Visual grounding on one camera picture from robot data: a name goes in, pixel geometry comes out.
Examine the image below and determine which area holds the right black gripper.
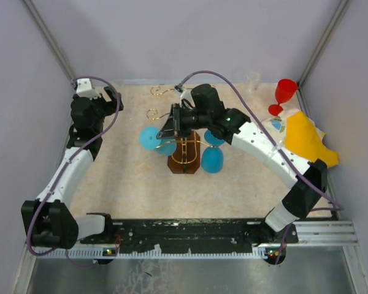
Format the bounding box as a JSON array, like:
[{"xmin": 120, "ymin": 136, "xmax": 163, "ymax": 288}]
[{"xmin": 157, "ymin": 103, "xmax": 211, "ymax": 139}]

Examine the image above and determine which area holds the blue wine glass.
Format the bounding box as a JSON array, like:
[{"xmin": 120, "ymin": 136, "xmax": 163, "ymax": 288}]
[
  {"xmin": 139, "ymin": 126, "xmax": 177, "ymax": 156},
  {"xmin": 201, "ymin": 130, "xmax": 225, "ymax": 174}
]

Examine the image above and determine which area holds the clear wine glass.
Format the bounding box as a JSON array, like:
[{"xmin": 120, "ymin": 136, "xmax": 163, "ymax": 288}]
[{"xmin": 247, "ymin": 72, "xmax": 261, "ymax": 93}]

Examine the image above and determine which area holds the red plastic wine glass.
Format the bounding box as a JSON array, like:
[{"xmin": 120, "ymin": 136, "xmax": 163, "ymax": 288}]
[{"xmin": 268, "ymin": 78, "xmax": 298, "ymax": 116}]

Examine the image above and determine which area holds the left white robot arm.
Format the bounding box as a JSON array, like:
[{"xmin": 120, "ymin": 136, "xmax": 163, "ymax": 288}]
[{"xmin": 21, "ymin": 79, "xmax": 123, "ymax": 256}]

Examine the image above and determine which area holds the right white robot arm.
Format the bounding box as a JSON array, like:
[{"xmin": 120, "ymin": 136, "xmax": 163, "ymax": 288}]
[{"xmin": 156, "ymin": 84, "xmax": 327, "ymax": 243}]

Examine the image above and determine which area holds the patterned yellow cloth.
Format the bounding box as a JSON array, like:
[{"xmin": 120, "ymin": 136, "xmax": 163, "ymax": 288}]
[{"xmin": 262, "ymin": 108, "xmax": 339, "ymax": 168}]

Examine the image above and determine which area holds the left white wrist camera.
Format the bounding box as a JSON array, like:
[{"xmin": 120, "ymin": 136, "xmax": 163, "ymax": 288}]
[{"xmin": 72, "ymin": 78, "xmax": 101, "ymax": 100}]

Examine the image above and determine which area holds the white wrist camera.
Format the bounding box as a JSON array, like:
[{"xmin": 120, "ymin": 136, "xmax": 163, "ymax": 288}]
[
  {"xmin": 72, "ymin": 78, "xmax": 101, "ymax": 100},
  {"xmin": 174, "ymin": 84, "xmax": 193, "ymax": 104}
]

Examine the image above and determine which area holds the gold wire glass rack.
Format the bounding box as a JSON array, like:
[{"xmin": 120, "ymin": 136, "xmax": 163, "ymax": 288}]
[{"xmin": 146, "ymin": 85, "xmax": 218, "ymax": 174}]

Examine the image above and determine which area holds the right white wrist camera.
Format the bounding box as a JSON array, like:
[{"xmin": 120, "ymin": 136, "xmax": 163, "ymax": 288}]
[{"xmin": 174, "ymin": 84, "xmax": 193, "ymax": 104}]

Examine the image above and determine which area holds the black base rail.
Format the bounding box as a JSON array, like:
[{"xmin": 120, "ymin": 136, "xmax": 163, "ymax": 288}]
[{"xmin": 27, "ymin": 217, "xmax": 356, "ymax": 266}]

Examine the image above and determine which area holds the left aluminium corner post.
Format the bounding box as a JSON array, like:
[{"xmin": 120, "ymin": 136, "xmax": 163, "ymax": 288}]
[{"xmin": 20, "ymin": 0, "xmax": 76, "ymax": 79}]

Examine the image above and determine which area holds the aluminium corner post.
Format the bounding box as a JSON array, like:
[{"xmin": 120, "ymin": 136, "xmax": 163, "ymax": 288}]
[
  {"xmin": 20, "ymin": 0, "xmax": 76, "ymax": 79},
  {"xmin": 297, "ymin": 0, "xmax": 350, "ymax": 86}
]

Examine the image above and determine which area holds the right aluminium corner post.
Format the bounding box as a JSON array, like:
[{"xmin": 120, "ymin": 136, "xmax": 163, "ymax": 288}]
[{"xmin": 297, "ymin": 0, "xmax": 350, "ymax": 86}]

